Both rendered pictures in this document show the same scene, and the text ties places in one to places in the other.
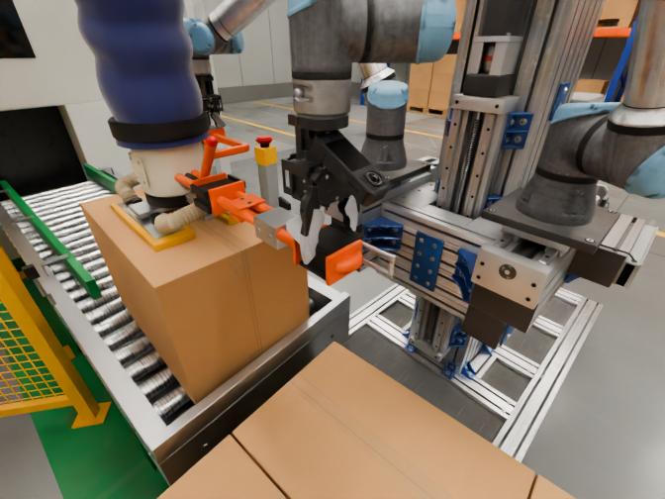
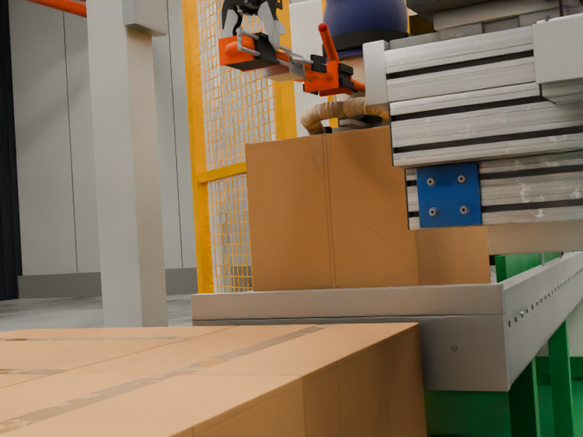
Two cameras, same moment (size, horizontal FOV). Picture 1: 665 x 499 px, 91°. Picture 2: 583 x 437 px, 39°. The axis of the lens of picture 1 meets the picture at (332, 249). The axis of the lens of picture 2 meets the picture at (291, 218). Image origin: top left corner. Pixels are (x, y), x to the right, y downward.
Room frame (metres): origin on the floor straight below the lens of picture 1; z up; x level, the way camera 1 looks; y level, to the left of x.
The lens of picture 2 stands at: (0.04, -1.49, 0.72)
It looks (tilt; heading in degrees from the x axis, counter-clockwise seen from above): 2 degrees up; 73
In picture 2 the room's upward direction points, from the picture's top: 4 degrees counter-clockwise
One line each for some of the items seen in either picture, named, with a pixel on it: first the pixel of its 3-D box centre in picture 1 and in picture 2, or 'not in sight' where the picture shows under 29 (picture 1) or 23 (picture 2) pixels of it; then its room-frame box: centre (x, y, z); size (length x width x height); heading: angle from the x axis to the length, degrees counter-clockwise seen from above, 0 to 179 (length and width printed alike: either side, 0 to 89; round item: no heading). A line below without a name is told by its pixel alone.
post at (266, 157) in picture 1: (275, 248); not in sight; (1.41, 0.28, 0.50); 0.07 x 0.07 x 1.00; 49
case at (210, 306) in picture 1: (199, 268); (377, 223); (0.87, 0.43, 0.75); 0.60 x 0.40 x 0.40; 45
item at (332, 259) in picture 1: (327, 252); (246, 52); (0.44, 0.01, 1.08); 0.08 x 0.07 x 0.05; 45
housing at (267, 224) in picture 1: (278, 227); (284, 67); (0.54, 0.10, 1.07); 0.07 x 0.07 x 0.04; 45
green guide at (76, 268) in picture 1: (28, 226); not in sight; (1.45, 1.50, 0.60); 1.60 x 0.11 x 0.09; 49
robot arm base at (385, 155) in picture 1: (383, 148); not in sight; (1.04, -0.16, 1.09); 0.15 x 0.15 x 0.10
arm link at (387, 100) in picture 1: (386, 107); not in sight; (1.05, -0.16, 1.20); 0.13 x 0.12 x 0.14; 173
